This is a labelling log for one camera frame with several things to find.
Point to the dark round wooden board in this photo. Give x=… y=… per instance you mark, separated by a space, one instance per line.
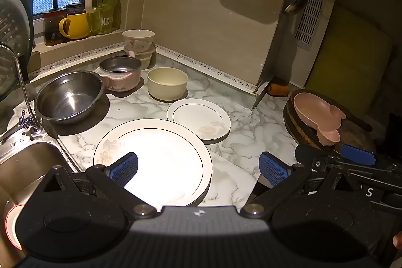
x=355 y=136

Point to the cream bowl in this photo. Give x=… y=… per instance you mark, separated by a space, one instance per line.
x=168 y=84

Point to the pink bear-shaped bowl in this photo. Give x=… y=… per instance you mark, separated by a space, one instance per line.
x=314 y=111

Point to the yellow mug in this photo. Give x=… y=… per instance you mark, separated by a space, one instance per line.
x=77 y=24

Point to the orange object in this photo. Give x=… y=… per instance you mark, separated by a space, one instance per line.
x=279 y=89

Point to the large white floral plate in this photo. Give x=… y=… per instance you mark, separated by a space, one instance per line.
x=163 y=161

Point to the clear lidded container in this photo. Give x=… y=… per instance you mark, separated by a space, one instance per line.
x=146 y=59

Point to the vent grille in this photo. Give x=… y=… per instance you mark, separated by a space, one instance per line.
x=312 y=13

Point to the chrome faucet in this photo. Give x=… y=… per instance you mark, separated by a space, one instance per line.
x=20 y=73

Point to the steel colander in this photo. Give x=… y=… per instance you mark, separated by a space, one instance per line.
x=14 y=26

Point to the large steel bowl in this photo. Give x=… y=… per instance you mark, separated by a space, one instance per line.
x=69 y=95

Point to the white floral bowl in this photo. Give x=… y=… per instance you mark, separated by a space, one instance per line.
x=138 y=40

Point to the red rimmed white bowl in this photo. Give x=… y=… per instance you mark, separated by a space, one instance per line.
x=11 y=224

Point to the pink pot with steel interior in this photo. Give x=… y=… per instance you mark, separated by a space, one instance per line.
x=125 y=83

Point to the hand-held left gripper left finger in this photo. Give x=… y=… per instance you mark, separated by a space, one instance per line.
x=122 y=169

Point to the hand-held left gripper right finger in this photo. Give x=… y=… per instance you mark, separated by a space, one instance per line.
x=274 y=169

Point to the brown jar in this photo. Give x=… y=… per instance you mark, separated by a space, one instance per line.
x=51 y=27

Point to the pale yellow board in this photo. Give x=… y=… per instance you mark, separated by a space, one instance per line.
x=348 y=60

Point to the small white floral plate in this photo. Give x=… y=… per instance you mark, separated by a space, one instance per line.
x=198 y=117

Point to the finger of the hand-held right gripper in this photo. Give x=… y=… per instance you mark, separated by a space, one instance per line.
x=306 y=153
x=358 y=154

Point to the note-print sealing strip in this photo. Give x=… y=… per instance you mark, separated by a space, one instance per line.
x=204 y=66

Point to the steel sink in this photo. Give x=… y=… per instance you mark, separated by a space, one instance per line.
x=28 y=167

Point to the jar with black lid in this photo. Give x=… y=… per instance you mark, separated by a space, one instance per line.
x=75 y=8

